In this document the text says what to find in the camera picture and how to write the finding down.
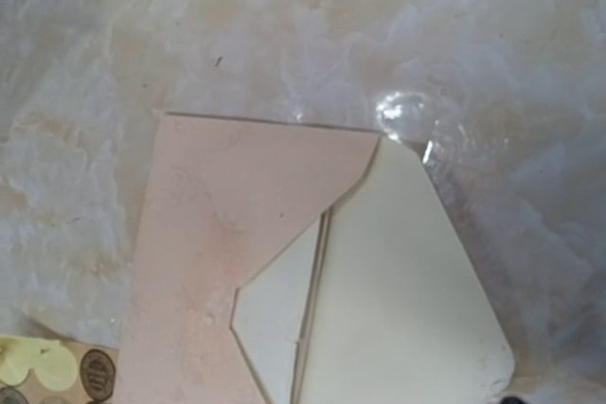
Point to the brown seal sticker sheet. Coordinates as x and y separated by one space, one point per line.
40 371

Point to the pink envelope with cream flap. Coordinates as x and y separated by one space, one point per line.
399 313

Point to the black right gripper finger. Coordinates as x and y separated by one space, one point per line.
512 399

